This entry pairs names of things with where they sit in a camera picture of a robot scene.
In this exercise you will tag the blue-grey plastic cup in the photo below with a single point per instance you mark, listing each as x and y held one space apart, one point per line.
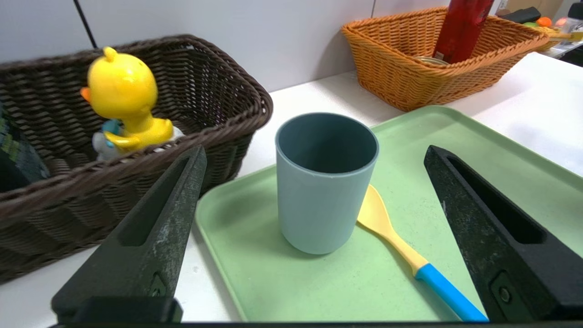
319 205

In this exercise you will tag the light green plastic tray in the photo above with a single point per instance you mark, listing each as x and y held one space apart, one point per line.
364 273

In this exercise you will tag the orange wicker basket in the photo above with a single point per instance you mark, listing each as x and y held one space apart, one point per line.
410 77

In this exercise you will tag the black square bottle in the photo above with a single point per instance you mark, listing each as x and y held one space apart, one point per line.
18 159

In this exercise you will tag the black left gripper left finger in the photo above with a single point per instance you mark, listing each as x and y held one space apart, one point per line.
155 237

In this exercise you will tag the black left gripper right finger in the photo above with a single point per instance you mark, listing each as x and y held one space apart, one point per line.
496 246

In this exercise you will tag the red soda can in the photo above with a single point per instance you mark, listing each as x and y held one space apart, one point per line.
460 32

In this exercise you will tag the small tin gold lid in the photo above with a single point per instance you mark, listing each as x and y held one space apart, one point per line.
430 60

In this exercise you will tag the yellow duck toy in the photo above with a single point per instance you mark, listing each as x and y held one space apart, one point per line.
125 95

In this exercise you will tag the dark brown wicker basket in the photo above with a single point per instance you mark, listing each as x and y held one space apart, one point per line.
218 123

